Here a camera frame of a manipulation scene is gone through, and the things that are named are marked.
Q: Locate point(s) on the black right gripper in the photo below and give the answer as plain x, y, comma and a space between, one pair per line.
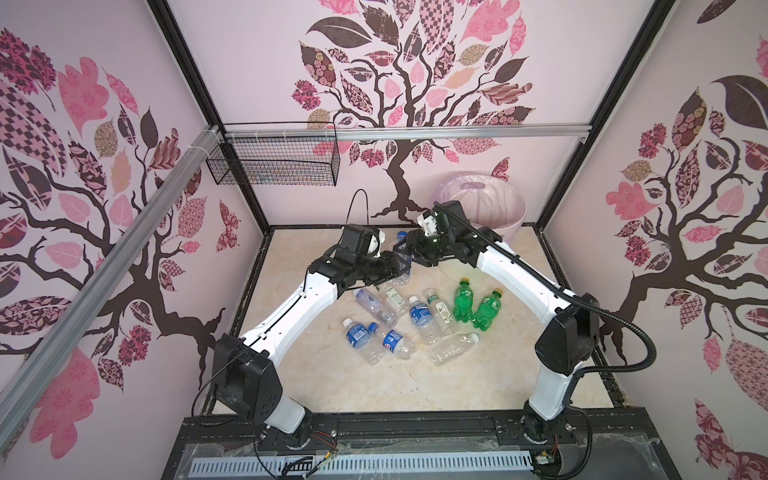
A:
413, 247

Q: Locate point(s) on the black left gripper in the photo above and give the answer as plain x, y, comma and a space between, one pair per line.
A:
390, 268

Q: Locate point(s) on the blue cap pale label bottle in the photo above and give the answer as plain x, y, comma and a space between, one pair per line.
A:
404, 260

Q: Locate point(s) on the white cap blue label bottle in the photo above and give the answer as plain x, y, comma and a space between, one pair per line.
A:
359, 337

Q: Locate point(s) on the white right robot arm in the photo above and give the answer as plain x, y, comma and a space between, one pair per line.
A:
570, 328

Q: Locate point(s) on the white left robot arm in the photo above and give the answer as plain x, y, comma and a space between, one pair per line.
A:
245, 377

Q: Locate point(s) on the pink plastic bin liner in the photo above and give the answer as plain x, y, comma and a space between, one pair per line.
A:
486, 200

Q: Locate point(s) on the white ribbed waste bin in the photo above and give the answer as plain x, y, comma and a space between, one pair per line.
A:
506, 232

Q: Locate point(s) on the clear bottle white green label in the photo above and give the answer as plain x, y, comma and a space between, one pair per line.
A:
393, 299

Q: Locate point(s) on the green soda bottle left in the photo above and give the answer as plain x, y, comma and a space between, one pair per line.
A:
463, 301

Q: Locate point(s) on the green soda bottle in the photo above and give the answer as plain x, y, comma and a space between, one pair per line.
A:
487, 310
463, 301

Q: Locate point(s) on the Pocari Sweat bottle blue label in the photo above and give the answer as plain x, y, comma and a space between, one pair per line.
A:
423, 321

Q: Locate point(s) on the green soda bottle right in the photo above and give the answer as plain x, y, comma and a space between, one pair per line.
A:
487, 310

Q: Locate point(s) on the clear empty bottle white cap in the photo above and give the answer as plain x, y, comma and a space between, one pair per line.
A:
453, 347

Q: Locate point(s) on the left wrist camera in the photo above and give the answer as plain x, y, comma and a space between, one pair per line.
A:
373, 239

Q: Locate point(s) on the silver aluminium rail back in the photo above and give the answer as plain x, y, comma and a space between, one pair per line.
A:
416, 133

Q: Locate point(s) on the silver aluminium rail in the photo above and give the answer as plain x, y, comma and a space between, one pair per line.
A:
22, 393
416, 133

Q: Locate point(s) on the black wire mesh basket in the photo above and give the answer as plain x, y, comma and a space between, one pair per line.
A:
277, 154

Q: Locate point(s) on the silver aluminium rail left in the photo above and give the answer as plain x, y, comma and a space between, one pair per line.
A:
22, 393

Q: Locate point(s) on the white slotted cable duct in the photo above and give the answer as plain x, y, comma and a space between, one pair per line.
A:
356, 465

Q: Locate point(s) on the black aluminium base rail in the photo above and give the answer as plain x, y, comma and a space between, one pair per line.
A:
505, 427

